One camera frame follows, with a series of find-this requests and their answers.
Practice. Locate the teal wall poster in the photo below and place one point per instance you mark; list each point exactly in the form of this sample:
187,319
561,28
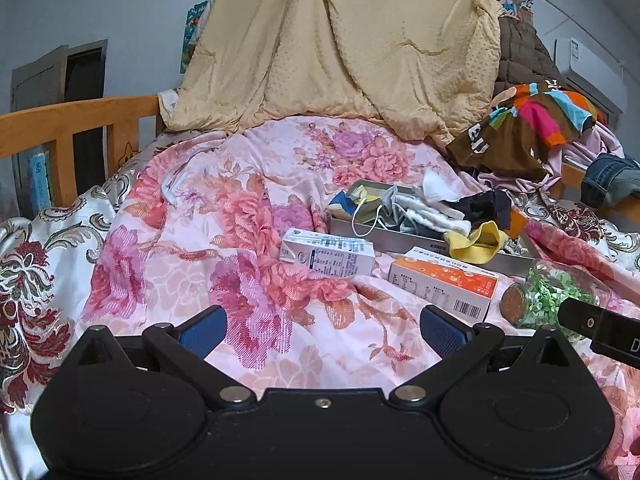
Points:
195,35

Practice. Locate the white red brocade bedsheet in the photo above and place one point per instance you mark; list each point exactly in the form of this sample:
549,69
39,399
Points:
40,260

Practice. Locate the white gauze towel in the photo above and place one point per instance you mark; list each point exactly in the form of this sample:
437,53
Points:
435,217

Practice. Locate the blue jeans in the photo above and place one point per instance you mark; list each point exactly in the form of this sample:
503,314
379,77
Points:
607,175

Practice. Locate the white air conditioner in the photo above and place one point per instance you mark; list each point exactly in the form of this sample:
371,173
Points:
590,62

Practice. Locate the blue white milk carton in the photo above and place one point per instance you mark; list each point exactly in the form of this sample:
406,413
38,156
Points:
330,257

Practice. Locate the brown colourful striped garment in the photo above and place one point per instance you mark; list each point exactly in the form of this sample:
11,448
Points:
505,140

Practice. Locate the white cloth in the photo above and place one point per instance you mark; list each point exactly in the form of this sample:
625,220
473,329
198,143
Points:
440,187

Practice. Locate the striped sock with yellow cuff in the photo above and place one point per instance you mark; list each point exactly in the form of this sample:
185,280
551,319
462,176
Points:
475,250

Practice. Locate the brown quilted jacket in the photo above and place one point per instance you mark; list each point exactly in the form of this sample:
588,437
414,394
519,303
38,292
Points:
525,55

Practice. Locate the grey box with cartoon print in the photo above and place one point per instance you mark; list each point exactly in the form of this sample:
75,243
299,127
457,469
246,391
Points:
395,239

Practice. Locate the grey face mask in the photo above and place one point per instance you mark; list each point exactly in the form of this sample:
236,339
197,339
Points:
392,210

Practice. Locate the glass jar of green stars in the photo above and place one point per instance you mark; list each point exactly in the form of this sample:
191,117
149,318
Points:
545,295

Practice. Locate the wooden bed frame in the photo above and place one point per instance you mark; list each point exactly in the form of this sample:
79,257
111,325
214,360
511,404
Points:
120,130

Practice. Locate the blue yellow sock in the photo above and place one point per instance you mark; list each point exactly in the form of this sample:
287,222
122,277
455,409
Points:
345,200

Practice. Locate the black sock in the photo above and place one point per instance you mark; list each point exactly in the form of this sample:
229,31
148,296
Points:
490,205

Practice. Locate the orange white carton box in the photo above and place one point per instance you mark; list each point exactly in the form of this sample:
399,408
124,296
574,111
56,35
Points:
440,275

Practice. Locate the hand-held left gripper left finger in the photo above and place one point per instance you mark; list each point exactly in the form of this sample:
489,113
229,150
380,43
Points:
204,331

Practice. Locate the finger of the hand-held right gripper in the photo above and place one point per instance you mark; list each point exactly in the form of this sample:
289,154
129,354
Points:
582,317

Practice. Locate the pink floral blanket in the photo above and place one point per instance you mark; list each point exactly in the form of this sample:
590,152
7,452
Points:
225,210

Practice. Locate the pale pink garment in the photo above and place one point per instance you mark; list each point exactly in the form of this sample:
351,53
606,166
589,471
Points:
600,142

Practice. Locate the light blue packet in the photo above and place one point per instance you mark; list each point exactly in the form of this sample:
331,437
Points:
39,175

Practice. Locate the beige yellow quilt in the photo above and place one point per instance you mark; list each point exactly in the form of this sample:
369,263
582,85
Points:
350,35

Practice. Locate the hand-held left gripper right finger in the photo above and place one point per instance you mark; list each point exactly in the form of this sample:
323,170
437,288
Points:
444,332

